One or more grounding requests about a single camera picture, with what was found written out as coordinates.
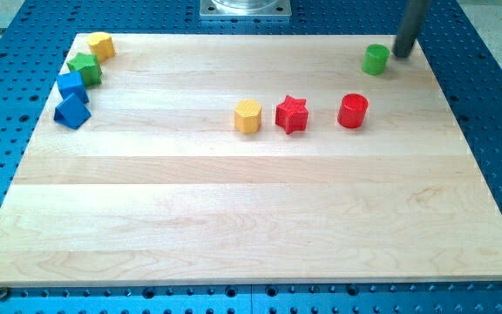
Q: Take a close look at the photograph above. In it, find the green cylinder block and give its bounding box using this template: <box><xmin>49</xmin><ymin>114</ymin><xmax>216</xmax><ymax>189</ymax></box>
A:
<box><xmin>362</xmin><ymin>44</ymin><xmax>390</xmax><ymax>76</ymax></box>

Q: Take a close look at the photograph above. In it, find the yellow hexagon block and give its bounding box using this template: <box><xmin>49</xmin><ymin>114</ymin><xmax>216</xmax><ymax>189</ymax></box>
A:
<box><xmin>234</xmin><ymin>99</ymin><xmax>262</xmax><ymax>133</ymax></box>

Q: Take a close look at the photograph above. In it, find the red star block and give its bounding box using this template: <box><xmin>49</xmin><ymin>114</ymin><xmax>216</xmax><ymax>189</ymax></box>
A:
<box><xmin>275</xmin><ymin>95</ymin><xmax>309</xmax><ymax>134</ymax></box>

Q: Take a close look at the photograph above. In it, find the light wooden board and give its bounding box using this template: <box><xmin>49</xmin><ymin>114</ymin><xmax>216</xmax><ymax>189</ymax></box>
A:
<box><xmin>0</xmin><ymin>34</ymin><xmax>502</xmax><ymax>287</ymax></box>

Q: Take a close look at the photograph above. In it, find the red cylinder block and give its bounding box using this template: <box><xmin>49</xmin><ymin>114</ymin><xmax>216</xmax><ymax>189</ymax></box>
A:
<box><xmin>337</xmin><ymin>93</ymin><xmax>369</xmax><ymax>128</ymax></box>

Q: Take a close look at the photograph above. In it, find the blue triangle block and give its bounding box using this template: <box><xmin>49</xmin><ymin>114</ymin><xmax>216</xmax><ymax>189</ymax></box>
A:
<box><xmin>53</xmin><ymin>93</ymin><xmax>92</xmax><ymax>130</ymax></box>

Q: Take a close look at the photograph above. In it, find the green star block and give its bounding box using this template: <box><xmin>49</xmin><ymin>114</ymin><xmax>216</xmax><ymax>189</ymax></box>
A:
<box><xmin>66</xmin><ymin>52</ymin><xmax>102</xmax><ymax>87</ymax></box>

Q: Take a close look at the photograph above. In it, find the yellow heart block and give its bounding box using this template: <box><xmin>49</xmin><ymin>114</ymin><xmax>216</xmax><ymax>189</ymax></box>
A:
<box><xmin>87</xmin><ymin>31</ymin><xmax>116</xmax><ymax>62</ymax></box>

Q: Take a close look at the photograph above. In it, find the blue cube block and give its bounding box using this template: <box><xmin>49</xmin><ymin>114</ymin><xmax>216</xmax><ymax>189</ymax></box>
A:
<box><xmin>57</xmin><ymin>71</ymin><xmax>89</xmax><ymax>104</ymax></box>

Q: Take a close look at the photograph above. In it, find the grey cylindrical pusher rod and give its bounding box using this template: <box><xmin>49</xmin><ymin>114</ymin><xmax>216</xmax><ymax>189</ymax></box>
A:
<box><xmin>392</xmin><ymin>0</ymin><xmax>431</xmax><ymax>58</ymax></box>

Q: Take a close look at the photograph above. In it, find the left corner clamp screw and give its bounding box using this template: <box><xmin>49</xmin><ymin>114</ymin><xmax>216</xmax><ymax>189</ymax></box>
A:
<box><xmin>0</xmin><ymin>287</ymin><xmax>10</xmax><ymax>302</ymax></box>

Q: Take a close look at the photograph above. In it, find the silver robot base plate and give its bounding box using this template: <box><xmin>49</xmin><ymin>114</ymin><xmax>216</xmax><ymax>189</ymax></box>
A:
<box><xmin>199</xmin><ymin>0</ymin><xmax>292</xmax><ymax>18</ymax></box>

